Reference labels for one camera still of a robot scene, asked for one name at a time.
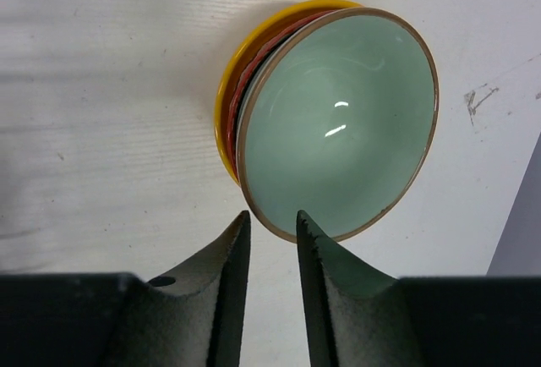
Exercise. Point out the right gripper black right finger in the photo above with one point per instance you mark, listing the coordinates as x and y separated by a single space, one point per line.
355 315

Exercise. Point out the yellow bowl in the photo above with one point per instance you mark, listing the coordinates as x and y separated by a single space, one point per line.
251 53

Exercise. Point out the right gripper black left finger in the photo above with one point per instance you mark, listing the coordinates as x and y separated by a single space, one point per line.
191 315

